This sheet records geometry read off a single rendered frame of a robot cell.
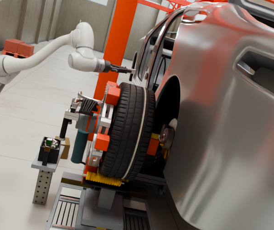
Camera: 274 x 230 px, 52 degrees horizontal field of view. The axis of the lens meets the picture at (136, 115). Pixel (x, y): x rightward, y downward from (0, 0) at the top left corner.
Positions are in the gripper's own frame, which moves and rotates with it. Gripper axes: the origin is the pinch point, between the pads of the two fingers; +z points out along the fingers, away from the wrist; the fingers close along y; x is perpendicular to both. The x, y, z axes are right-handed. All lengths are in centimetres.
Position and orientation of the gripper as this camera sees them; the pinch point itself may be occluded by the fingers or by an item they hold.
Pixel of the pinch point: (130, 70)
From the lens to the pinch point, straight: 184.1
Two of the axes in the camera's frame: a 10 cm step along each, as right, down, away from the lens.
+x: 2.8, -9.0, -3.2
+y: 4.7, 4.2, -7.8
